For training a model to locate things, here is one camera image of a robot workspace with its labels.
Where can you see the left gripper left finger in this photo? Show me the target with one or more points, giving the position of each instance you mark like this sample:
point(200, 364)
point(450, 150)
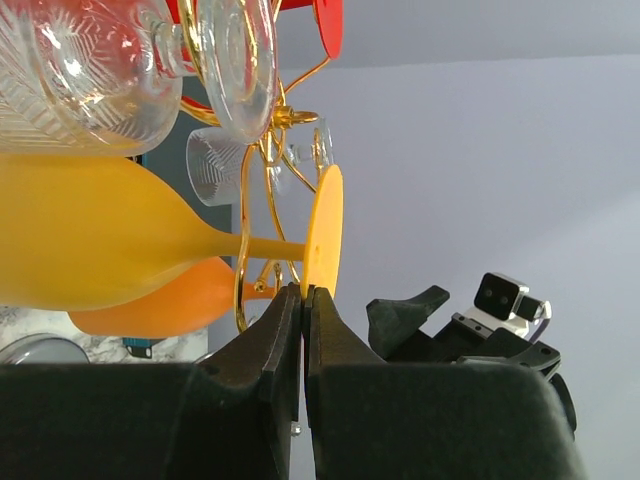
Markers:
point(226, 417)

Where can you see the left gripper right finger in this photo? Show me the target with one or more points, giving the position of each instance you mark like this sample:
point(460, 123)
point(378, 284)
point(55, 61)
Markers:
point(413, 417)

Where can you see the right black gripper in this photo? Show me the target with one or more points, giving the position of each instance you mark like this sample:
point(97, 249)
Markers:
point(473, 336)

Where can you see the orange wine glass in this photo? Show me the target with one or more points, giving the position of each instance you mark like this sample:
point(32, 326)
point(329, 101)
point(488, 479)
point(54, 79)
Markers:
point(195, 299)

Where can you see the yellow wine glass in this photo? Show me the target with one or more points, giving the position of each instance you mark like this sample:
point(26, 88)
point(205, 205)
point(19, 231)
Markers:
point(85, 234)

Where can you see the left red wine glass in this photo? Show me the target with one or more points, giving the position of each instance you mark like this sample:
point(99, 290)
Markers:
point(329, 17)

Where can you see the left clear wine glass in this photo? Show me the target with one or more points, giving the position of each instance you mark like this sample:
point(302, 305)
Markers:
point(106, 77)

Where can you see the chrome wire glass rack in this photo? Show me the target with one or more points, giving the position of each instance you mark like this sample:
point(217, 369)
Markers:
point(43, 349)

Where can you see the gold wire wine glass rack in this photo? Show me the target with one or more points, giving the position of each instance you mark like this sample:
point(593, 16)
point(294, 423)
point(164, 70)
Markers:
point(283, 118)

